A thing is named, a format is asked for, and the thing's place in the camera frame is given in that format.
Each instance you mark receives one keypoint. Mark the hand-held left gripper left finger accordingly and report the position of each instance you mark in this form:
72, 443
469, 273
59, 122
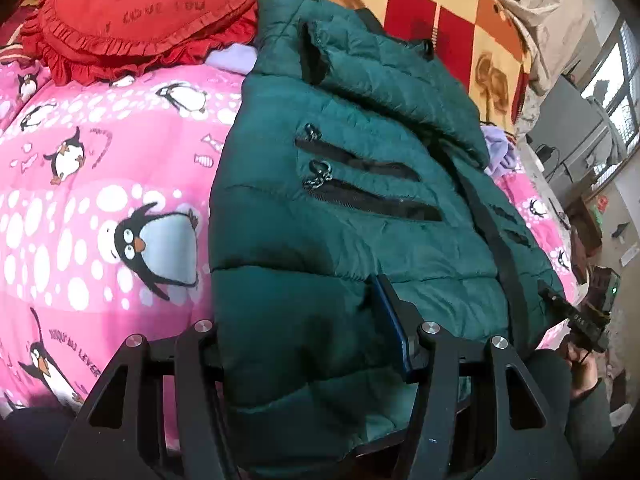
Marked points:
200, 360

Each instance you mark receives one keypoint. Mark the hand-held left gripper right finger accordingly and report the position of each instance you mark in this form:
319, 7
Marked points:
395, 320

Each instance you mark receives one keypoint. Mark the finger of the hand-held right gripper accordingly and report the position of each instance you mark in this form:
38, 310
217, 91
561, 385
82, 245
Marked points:
575, 312
590, 340

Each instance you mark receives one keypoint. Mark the green puffer jacket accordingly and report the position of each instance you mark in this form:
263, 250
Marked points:
300, 220

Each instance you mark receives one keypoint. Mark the person's right forearm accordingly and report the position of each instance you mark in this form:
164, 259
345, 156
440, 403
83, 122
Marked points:
585, 435

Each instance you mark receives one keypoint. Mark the person's right hand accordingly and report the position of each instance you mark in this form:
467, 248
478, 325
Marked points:
582, 375

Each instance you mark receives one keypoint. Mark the brown wooden furniture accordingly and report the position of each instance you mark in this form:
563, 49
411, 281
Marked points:
585, 225

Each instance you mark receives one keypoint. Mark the black power adapter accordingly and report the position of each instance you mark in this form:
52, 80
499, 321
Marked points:
543, 153

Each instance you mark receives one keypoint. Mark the grey cabinet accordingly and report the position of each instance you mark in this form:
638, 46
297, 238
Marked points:
565, 115

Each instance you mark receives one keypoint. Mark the barred window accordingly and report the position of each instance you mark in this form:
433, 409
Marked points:
617, 95

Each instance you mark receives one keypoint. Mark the pink penguin blanket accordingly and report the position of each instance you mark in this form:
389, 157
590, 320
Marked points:
100, 160

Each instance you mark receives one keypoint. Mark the beige patterned curtain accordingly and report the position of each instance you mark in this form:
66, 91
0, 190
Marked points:
550, 0

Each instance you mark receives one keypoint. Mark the floral patchwork blanket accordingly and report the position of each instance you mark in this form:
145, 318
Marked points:
450, 25

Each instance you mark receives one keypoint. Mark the red heart-shaped pillow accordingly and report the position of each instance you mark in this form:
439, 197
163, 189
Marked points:
150, 10

